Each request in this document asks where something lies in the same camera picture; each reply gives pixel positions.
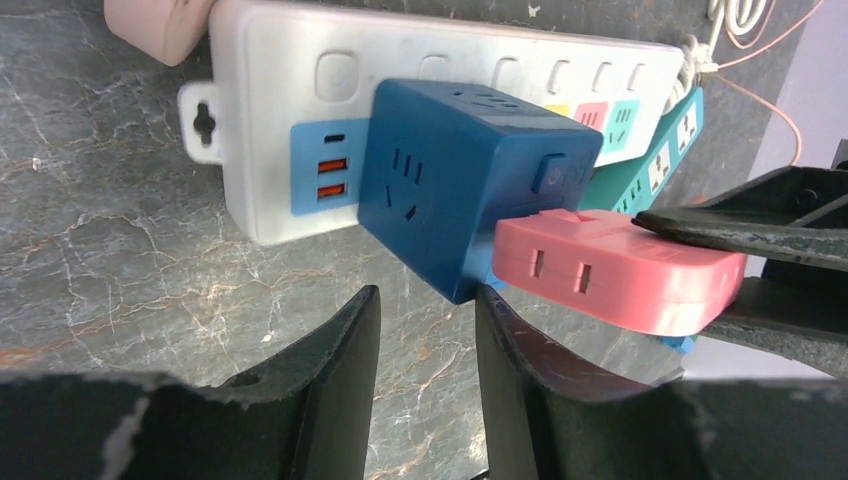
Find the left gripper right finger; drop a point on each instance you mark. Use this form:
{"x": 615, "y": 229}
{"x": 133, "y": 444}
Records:
{"x": 551, "y": 414}

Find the teal power strip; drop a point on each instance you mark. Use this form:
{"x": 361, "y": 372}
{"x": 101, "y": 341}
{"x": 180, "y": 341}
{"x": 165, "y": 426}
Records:
{"x": 631, "y": 186}

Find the light blue plug adapter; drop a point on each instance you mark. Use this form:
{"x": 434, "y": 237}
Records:
{"x": 683, "y": 345}

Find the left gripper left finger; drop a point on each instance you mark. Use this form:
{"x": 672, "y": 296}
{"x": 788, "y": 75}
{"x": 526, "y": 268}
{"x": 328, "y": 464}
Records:
{"x": 303, "y": 413}

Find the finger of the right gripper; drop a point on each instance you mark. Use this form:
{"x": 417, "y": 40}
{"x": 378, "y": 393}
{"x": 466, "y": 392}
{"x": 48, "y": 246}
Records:
{"x": 799, "y": 325}
{"x": 792, "y": 214}

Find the red-pink cube adapter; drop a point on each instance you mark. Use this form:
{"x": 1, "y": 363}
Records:
{"x": 601, "y": 264}

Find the dark blue cube adapter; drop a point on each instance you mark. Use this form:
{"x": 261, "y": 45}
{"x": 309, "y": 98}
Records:
{"x": 446, "y": 161}

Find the white multicolour power strip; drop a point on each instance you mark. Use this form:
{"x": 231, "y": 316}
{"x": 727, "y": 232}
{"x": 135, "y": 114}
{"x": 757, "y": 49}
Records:
{"x": 286, "y": 112}

